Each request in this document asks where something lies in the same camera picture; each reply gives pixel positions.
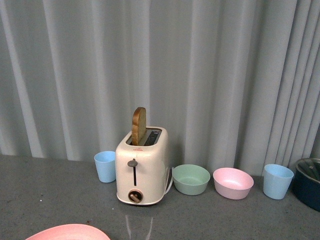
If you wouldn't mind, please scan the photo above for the light blue cup right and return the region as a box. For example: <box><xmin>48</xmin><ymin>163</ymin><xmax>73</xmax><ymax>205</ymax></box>
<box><xmin>263</xmin><ymin>164</ymin><xmax>294</xmax><ymax>200</ymax></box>

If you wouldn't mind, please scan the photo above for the glass pot lid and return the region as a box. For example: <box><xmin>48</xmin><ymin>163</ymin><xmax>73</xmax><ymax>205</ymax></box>
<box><xmin>295</xmin><ymin>158</ymin><xmax>320</xmax><ymax>183</ymax></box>

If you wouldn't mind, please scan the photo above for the white toaster cable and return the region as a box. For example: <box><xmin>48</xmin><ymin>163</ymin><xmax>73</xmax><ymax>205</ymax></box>
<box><xmin>163</xmin><ymin>166</ymin><xmax>174</xmax><ymax>197</ymax></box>

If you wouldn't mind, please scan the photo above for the dark blue saucepan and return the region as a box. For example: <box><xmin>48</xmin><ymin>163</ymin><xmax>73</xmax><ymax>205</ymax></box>
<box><xmin>292</xmin><ymin>167</ymin><xmax>320</xmax><ymax>212</ymax></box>

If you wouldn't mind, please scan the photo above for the light blue cup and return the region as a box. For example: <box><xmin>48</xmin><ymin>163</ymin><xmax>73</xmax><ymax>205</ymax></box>
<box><xmin>263</xmin><ymin>164</ymin><xmax>294</xmax><ymax>200</ymax></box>
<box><xmin>94</xmin><ymin>151</ymin><xmax>116</xmax><ymax>183</ymax></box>

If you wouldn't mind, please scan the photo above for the cream white toaster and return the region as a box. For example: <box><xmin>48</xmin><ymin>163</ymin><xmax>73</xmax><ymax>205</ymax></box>
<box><xmin>115</xmin><ymin>127</ymin><xmax>170</xmax><ymax>206</ymax></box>

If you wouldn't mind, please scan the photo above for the pink bowl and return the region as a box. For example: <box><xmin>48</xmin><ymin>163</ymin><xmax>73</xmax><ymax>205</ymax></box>
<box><xmin>213</xmin><ymin>167</ymin><xmax>254</xmax><ymax>200</ymax></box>

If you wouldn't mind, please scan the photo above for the green bowl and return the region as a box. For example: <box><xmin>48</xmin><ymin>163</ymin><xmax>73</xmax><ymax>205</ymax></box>
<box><xmin>172</xmin><ymin>164</ymin><xmax>211</xmax><ymax>196</ymax></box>

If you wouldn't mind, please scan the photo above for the light blue cup left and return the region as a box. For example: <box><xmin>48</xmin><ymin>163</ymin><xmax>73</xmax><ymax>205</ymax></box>
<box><xmin>94</xmin><ymin>151</ymin><xmax>116</xmax><ymax>183</ymax></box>

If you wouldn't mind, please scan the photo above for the pink plate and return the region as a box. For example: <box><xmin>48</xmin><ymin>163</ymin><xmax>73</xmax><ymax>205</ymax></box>
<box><xmin>27</xmin><ymin>224</ymin><xmax>110</xmax><ymax>240</ymax></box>

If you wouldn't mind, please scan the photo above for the toasted bread slice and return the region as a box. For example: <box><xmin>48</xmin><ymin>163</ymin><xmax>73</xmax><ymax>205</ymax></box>
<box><xmin>131</xmin><ymin>107</ymin><xmax>146</xmax><ymax>146</ymax></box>

